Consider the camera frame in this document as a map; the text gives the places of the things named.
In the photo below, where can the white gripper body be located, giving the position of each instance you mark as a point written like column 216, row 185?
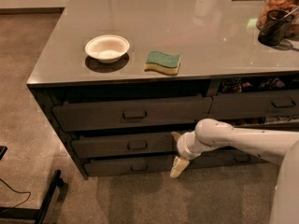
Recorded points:
column 182, row 146

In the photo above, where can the grey drawer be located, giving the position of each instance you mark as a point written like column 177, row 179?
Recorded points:
column 259, row 104
column 127, row 166
column 224, row 157
column 122, row 145
column 293, row 127
column 131, row 113

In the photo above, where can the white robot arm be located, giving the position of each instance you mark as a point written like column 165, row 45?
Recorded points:
column 278, row 147

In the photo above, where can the green yellow sponge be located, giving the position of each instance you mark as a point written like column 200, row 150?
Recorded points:
column 162, row 63

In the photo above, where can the grey kitchen island cabinet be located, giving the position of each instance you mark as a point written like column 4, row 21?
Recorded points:
column 217, row 41

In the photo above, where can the white paper bowl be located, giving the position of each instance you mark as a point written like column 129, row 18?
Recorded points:
column 107, row 48

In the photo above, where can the black stand leg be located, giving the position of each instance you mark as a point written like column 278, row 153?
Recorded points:
column 32, row 187

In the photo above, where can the black mesh cup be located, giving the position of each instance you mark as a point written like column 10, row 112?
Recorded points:
column 275, row 27

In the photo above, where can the glass jar of snacks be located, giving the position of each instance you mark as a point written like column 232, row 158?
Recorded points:
column 286, row 5

